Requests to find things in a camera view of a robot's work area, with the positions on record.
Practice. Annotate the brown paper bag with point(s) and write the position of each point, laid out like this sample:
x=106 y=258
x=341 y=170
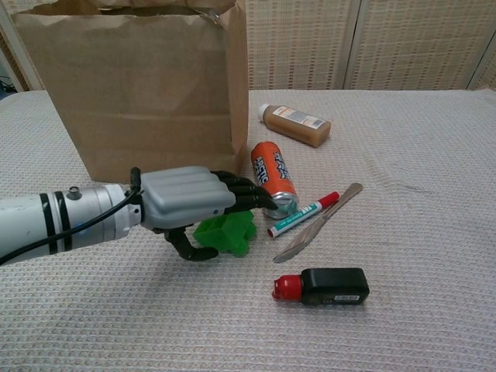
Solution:
x=147 y=97

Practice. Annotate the orange drink can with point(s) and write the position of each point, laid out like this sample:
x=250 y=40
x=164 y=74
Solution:
x=275 y=170

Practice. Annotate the metal table knife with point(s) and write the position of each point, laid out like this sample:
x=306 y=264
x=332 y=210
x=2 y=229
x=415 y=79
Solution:
x=310 y=232

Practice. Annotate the woven folding screen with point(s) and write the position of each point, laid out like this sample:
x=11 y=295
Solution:
x=310 y=38

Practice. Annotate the beige woven tablecloth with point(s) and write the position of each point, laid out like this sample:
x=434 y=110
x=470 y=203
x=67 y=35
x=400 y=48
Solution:
x=407 y=232

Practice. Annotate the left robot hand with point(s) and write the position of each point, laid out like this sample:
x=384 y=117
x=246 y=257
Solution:
x=182 y=197

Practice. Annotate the marker pen with red cap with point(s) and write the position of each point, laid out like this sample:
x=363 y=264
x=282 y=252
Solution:
x=294 y=220

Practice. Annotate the green toy brick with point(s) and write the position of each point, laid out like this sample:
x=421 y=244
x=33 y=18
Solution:
x=232 y=232

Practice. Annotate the black bottle with red cap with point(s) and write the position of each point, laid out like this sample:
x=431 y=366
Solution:
x=333 y=284

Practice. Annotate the brown juice bottle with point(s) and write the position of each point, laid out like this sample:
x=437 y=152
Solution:
x=298 y=126

